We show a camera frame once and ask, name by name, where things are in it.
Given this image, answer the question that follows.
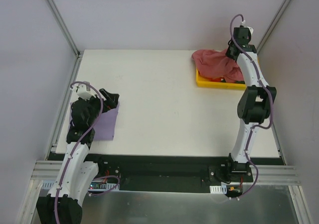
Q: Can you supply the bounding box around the pink red t shirt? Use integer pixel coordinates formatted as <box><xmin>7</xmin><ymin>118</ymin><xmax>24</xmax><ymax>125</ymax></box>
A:
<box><xmin>191</xmin><ymin>49</ymin><xmax>244</xmax><ymax>83</ymax></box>

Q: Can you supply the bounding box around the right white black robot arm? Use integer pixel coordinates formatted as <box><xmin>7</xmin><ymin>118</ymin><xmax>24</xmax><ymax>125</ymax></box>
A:
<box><xmin>214</xmin><ymin>25</ymin><xmax>277</xmax><ymax>184</ymax></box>

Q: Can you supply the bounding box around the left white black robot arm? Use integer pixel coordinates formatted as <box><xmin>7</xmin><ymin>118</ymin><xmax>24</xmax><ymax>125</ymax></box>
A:
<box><xmin>36</xmin><ymin>87</ymin><xmax>120</xmax><ymax>224</ymax></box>

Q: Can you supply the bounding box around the folded lavender t shirt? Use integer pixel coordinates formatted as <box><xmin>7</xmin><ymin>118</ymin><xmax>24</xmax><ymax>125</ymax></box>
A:
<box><xmin>67</xmin><ymin>102</ymin><xmax>120</xmax><ymax>142</ymax></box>

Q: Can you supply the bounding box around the green t shirt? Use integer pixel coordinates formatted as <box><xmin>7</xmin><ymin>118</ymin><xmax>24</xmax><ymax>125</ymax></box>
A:
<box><xmin>221</xmin><ymin>79</ymin><xmax>245</xmax><ymax>85</ymax></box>

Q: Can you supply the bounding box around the orange t shirt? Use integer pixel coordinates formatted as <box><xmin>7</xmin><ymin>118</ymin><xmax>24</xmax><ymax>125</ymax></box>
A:
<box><xmin>209</xmin><ymin>77</ymin><xmax>226</xmax><ymax>83</ymax></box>

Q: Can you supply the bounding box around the yellow plastic bin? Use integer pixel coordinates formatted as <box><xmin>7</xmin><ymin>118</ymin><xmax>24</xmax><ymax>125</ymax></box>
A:
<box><xmin>194</xmin><ymin>57</ymin><xmax>261</xmax><ymax>90</ymax></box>

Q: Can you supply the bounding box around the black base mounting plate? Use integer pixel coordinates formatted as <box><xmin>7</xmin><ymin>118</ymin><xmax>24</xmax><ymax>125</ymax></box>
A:
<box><xmin>47</xmin><ymin>153</ymin><xmax>285</xmax><ymax>194</ymax></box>

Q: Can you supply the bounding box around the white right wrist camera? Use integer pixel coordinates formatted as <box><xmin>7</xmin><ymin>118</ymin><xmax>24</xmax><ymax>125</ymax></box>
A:
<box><xmin>240</xmin><ymin>20</ymin><xmax>254</xmax><ymax>35</ymax></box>

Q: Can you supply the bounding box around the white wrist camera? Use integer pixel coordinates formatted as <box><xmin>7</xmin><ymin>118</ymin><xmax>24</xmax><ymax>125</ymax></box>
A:
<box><xmin>71</xmin><ymin>81</ymin><xmax>95</xmax><ymax>101</ymax></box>
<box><xmin>240</xmin><ymin>20</ymin><xmax>254</xmax><ymax>35</ymax></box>

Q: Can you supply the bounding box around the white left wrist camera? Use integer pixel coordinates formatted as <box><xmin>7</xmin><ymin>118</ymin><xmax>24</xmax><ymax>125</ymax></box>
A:
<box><xmin>71</xmin><ymin>81</ymin><xmax>95</xmax><ymax>101</ymax></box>

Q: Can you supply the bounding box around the left aluminium corner post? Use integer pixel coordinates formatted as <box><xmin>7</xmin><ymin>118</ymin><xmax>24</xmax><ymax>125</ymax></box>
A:
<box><xmin>37</xmin><ymin>0</ymin><xmax>84</xmax><ymax>58</ymax></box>

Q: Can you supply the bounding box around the aluminium corner post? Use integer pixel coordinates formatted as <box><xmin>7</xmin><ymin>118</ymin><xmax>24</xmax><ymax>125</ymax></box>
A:
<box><xmin>257</xmin><ymin>0</ymin><xmax>293</xmax><ymax>54</ymax></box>
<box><xmin>37</xmin><ymin>0</ymin><xmax>84</xmax><ymax>58</ymax></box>

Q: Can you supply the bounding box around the right aluminium corner post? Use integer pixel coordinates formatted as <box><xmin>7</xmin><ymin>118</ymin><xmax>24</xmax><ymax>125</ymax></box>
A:
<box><xmin>257</xmin><ymin>0</ymin><xmax>293</xmax><ymax>54</ymax></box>

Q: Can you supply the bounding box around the aluminium front frame rail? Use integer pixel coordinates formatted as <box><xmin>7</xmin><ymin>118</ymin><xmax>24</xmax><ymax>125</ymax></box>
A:
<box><xmin>31</xmin><ymin>160</ymin><xmax>301</xmax><ymax>186</ymax></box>

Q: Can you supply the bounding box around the left white cable duct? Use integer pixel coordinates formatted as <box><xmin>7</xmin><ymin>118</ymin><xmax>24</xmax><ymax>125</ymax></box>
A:
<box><xmin>41</xmin><ymin>181</ymin><xmax>120</xmax><ymax>192</ymax></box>

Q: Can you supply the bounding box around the white cable duct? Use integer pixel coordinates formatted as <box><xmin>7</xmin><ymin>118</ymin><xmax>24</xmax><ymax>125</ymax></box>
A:
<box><xmin>41</xmin><ymin>181</ymin><xmax>120</xmax><ymax>192</ymax></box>
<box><xmin>209</xmin><ymin>185</ymin><xmax>227</xmax><ymax>195</ymax></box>

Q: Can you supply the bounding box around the right white cable duct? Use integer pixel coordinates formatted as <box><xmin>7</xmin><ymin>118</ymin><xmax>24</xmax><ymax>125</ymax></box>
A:
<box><xmin>209</xmin><ymin>185</ymin><xmax>227</xmax><ymax>195</ymax></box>

